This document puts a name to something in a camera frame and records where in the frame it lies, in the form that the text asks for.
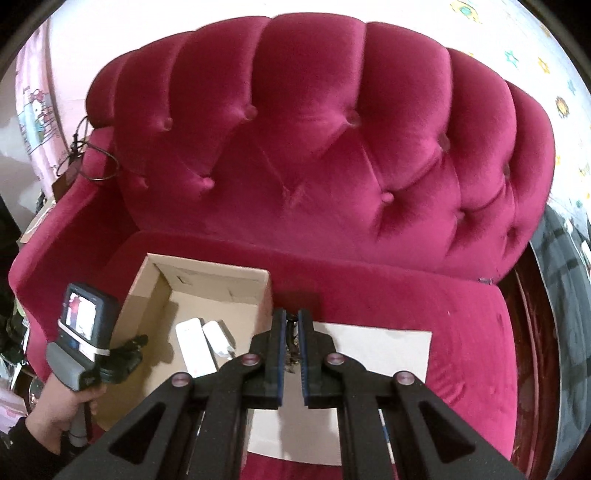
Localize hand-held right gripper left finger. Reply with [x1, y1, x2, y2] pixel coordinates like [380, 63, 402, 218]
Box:
[58, 308, 287, 480]

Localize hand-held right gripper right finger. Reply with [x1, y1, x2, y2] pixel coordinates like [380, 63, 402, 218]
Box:
[298, 308, 527, 480]

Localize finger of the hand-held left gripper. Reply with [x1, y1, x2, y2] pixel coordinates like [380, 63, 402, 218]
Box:
[113, 335, 148, 361]

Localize bunch of metal keys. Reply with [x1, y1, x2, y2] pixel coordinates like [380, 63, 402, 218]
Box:
[285, 311, 301, 374]

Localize cardboard box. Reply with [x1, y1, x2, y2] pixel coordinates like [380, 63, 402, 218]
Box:
[90, 251, 274, 432]

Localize white remote control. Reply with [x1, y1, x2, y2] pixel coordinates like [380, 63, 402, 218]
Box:
[175, 318, 219, 377]

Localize white rounded rectangular device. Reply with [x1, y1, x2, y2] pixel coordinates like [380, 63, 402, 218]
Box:
[202, 320, 237, 360]

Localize person's left forearm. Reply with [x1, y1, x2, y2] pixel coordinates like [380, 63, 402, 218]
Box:
[0, 415, 63, 480]

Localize person's left hand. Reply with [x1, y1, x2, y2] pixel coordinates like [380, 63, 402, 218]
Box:
[25, 381, 107, 455]

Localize grey cardboard sheet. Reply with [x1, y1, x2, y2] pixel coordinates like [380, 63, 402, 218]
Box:
[247, 320, 432, 467]

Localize beige cardboard piece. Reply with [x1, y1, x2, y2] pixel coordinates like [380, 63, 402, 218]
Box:
[18, 198, 56, 243]

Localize brown paper tag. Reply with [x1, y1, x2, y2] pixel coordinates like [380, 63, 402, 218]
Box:
[52, 157, 84, 199]

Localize red tufted velvet sofa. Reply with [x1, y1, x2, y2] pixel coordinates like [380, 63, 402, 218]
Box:
[9, 14, 557, 472]

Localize pink cartoon print curtain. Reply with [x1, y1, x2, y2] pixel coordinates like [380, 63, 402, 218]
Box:
[14, 23, 63, 185]

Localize grey clothing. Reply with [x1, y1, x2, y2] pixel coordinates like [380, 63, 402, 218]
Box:
[529, 203, 591, 462]

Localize black cable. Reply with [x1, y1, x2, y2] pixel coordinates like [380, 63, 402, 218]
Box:
[69, 115, 121, 183]

